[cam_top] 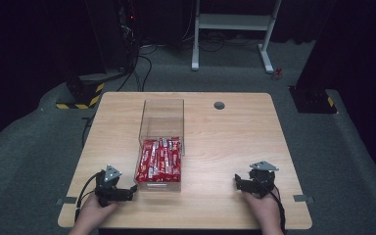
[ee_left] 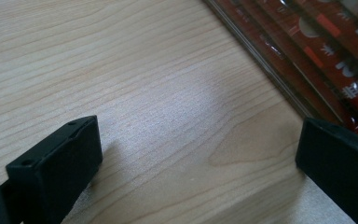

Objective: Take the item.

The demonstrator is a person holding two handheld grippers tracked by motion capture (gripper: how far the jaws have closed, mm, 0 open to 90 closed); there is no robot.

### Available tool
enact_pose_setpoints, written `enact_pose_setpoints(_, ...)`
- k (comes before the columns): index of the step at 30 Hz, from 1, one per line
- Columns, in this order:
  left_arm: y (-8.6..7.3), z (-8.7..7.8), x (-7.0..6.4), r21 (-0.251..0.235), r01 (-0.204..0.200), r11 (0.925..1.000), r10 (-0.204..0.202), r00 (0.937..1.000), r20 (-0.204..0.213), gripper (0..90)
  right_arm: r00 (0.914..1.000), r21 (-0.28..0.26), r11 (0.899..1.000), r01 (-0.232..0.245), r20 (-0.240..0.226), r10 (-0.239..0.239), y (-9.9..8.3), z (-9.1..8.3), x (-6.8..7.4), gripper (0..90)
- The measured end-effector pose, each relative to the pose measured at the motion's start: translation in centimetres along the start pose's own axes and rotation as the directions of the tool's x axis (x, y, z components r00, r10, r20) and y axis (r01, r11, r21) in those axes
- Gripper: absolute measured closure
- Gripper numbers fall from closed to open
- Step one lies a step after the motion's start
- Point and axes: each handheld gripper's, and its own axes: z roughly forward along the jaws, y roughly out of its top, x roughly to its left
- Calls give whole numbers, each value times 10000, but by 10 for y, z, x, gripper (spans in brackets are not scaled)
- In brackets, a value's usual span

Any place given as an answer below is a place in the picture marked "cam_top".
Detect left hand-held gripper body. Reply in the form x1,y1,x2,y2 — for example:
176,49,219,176
94,164,135,209

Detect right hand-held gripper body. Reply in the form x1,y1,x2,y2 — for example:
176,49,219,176
241,160,280,199

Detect person's left hand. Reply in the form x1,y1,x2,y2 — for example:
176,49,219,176
77,193,119,227

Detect person's right hand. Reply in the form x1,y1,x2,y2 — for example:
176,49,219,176
242,190,281,227

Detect pile of red snack packets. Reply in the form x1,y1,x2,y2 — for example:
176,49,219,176
135,137,182,184

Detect grey tape strip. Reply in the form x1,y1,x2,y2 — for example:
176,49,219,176
293,194,315,204
56,196,78,206

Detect tall clear acrylic box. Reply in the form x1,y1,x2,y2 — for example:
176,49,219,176
138,98,186,156

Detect small red floor object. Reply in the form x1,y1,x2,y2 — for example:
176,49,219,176
271,67,284,81

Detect black column with base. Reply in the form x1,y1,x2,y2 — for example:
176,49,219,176
288,0,338,115

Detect white metal stand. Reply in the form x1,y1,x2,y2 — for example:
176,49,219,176
191,0,282,74

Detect dark equipment rack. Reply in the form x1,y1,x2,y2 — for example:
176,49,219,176
84,0,142,74

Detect left hand-held gripper black cable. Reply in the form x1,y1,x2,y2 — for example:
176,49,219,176
73,171,101,223

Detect hand-held gripper black cable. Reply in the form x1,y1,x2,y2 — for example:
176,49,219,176
73,171,101,223
267,184,287,235

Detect right hand-held gripper black cable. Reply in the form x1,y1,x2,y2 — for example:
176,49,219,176
267,184,287,235

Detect black cable beside table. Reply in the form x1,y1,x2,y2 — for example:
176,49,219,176
80,112,96,149

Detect black post with striped base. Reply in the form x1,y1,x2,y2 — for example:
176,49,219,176
55,70,106,111

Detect black floor cable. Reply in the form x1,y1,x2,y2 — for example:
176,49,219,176
117,53,154,93

